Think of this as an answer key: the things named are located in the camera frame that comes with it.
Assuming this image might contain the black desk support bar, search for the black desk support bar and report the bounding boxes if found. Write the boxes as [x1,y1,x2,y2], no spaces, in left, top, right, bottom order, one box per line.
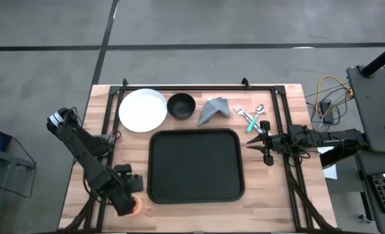
[320,148,346,169]

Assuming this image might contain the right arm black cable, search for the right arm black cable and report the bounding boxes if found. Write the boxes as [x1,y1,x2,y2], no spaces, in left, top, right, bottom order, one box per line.
[284,132,314,161]

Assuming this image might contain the black diagonal pole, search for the black diagonal pole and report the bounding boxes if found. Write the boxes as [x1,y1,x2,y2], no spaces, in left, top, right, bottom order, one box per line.
[360,40,385,78]

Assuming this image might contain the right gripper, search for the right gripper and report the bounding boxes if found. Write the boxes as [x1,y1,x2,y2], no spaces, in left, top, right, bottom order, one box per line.
[246,120,284,166]

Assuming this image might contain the black aluminium table frame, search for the black aluminium table frame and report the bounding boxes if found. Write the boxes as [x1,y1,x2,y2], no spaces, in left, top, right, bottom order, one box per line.
[57,77,339,233]

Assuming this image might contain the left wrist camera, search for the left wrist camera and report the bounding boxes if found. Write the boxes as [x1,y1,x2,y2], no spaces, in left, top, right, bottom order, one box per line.
[126,174,144,193]

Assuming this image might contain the white round plate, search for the white round plate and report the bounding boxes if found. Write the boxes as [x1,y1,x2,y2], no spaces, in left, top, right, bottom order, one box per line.
[118,88,168,133]

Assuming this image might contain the yellow cable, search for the yellow cable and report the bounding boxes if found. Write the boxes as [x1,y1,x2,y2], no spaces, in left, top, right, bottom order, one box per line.
[315,75,354,118]

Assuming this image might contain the dark grey keyboard desk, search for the dark grey keyboard desk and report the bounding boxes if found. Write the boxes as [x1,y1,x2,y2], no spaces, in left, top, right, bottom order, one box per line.
[354,151,385,234]

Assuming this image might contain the grey desk top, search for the grey desk top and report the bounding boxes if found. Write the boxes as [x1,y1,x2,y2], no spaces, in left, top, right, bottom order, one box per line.
[346,64,385,153]

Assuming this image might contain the spoon with teal handle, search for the spoon with teal handle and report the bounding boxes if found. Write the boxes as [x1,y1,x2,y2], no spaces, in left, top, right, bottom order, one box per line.
[246,103,266,133]

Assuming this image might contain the black plastic serving tray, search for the black plastic serving tray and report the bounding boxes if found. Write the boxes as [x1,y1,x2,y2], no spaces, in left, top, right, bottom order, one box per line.
[146,128,246,205]

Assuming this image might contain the black bowl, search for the black bowl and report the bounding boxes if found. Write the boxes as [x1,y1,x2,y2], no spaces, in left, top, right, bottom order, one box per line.
[166,92,197,120]

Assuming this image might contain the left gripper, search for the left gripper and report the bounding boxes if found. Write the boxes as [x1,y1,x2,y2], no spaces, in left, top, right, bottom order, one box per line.
[109,164,138,217]

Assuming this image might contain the grey side table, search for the grey side table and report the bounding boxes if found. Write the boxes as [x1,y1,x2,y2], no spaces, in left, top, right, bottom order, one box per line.
[0,146,37,170]

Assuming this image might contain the orange plastic cup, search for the orange plastic cup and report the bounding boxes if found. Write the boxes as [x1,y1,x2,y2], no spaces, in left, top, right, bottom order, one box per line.
[126,194,143,217]

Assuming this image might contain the silver fork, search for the silver fork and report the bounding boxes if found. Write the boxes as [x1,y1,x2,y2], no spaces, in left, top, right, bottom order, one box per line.
[233,104,261,131]

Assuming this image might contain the thin black floor cable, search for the thin black floor cable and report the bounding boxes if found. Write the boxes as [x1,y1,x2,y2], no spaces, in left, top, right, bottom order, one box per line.
[9,135,38,200]

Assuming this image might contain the black power adapter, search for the black power adapter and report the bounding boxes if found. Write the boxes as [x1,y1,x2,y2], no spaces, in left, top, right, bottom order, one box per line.
[320,99,334,125]

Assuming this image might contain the white paper sheet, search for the white paper sheet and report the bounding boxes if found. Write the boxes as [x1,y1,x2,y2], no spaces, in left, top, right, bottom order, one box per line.
[317,146,338,181]

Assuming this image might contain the grey cloth napkin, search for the grey cloth napkin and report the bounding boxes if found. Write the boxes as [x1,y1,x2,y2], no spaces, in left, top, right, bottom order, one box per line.
[197,96,231,127]

